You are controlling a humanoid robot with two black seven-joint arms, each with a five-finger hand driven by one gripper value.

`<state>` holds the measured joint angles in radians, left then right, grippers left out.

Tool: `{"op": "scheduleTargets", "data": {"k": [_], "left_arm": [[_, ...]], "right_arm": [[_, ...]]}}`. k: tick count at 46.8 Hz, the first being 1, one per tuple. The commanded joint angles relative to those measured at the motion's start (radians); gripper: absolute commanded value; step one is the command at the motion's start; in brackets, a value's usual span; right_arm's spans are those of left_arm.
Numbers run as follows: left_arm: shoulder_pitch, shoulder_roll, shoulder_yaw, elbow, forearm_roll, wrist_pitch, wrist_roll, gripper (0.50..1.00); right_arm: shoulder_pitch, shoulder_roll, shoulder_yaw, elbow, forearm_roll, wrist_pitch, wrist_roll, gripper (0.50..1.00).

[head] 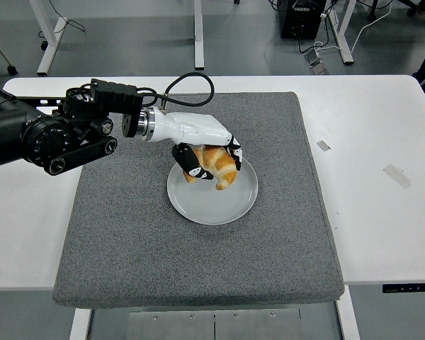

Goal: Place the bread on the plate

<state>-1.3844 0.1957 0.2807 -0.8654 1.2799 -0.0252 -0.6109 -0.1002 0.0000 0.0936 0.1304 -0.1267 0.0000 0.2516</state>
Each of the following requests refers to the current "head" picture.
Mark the black table control panel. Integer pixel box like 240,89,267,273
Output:
382,283,425,294

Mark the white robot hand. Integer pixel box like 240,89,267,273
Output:
149,106,244,182

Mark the white desk leg straight foot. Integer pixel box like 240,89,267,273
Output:
193,0,205,70

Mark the grey metal plate with screws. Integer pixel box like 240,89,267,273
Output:
127,307,302,340

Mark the grey felt mat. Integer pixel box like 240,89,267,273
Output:
52,91,345,308

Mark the metal stand leg with caster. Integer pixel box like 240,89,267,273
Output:
0,28,18,76

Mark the white floor cable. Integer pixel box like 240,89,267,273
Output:
313,6,394,54

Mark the pale grey round plate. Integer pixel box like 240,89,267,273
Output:
166,157,259,226

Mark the large clear tape piece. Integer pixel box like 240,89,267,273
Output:
382,164,412,189

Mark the black computer tower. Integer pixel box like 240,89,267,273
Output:
280,0,327,40

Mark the white table leg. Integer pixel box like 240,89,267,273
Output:
69,307,93,340
334,299,361,340

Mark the golden croissant bread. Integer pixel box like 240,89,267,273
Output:
183,144,239,191

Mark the white desk leg slanted foot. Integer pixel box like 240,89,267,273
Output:
326,0,357,66

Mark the white desk leg with black cable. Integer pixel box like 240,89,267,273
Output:
36,0,70,77

